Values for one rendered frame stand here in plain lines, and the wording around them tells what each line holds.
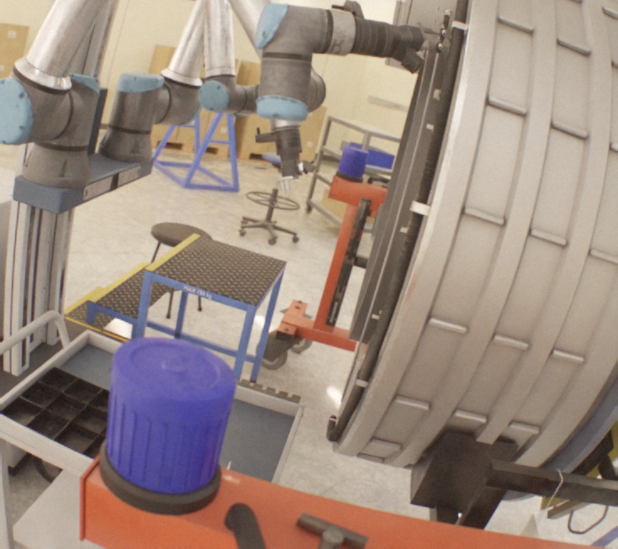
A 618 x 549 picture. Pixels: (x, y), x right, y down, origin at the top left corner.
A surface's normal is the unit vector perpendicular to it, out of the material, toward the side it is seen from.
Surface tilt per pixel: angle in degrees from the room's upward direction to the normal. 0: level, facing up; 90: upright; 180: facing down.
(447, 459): 90
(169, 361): 0
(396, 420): 119
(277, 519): 0
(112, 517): 90
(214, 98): 95
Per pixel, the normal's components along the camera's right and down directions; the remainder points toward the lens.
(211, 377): 0.24, -0.94
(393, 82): -0.84, -0.07
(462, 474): -0.17, 0.22
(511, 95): -0.06, -0.17
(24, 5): 0.48, 0.35
